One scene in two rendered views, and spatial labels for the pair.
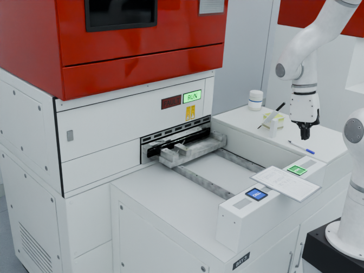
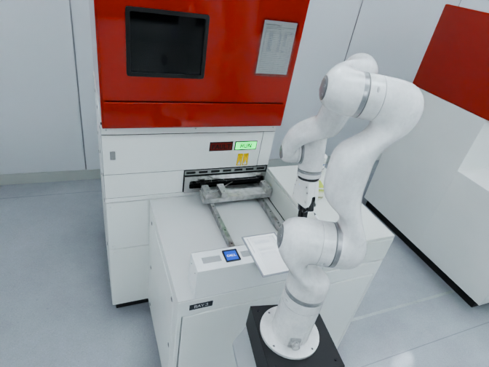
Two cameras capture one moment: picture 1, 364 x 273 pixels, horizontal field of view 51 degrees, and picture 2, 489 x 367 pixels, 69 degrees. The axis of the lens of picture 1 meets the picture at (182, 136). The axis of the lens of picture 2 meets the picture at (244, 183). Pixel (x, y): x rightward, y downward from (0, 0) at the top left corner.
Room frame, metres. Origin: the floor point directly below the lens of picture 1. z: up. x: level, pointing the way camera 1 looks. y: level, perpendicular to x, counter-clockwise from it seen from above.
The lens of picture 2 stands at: (0.19, -0.55, 1.88)
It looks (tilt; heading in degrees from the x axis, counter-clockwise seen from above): 32 degrees down; 18
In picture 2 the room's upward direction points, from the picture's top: 11 degrees clockwise
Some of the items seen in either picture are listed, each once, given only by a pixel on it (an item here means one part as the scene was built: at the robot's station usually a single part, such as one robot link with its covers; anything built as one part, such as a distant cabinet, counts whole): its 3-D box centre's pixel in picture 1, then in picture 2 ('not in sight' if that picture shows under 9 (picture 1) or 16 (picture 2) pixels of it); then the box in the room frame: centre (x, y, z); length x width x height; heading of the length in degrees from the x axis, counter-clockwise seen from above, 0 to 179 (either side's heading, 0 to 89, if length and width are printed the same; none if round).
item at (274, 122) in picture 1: (271, 122); not in sight; (1.59, -0.39, 1.03); 0.06 x 0.04 x 0.13; 45
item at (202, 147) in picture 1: (194, 150); (235, 194); (1.60, -0.06, 0.87); 0.36 x 0.08 x 0.03; 135
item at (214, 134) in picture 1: (218, 135); (265, 186); (1.72, -0.18, 0.89); 0.08 x 0.03 x 0.03; 45
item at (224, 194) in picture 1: (203, 182); (221, 226); (1.36, -0.10, 0.84); 0.50 x 0.02 x 0.03; 45
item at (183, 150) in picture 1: (182, 149); (222, 190); (1.54, -0.01, 0.89); 0.08 x 0.03 x 0.03; 45
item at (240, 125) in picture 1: (281, 141); (321, 209); (1.70, -0.49, 0.89); 0.62 x 0.35 x 0.14; 45
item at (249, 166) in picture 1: (244, 163); (273, 219); (1.56, -0.29, 0.84); 0.50 x 0.02 x 0.03; 45
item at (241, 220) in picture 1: (275, 198); (260, 263); (1.19, -0.35, 0.89); 0.55 x 0.09 x 0.14; 135
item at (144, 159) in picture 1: (178, 141); (225, 181); (1.63, 0.02, 0.89); 0.44 x 0.02 x 0.10; 135
